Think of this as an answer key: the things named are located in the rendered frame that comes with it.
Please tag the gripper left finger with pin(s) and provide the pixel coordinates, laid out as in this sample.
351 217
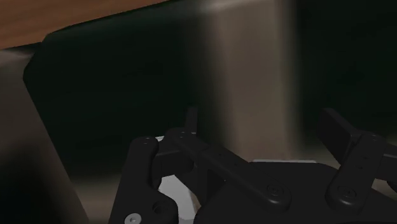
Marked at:
217 161

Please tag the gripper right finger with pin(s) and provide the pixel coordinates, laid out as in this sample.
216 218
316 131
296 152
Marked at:
356 173

